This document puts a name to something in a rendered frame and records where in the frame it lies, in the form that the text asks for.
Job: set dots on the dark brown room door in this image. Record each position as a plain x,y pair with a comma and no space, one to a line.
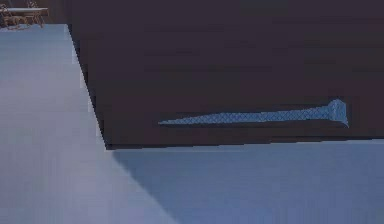
206,66

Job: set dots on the white-topped wooden table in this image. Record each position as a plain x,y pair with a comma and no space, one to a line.
25,11

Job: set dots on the brown wooden chair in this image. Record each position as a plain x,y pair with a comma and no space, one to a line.
8,20

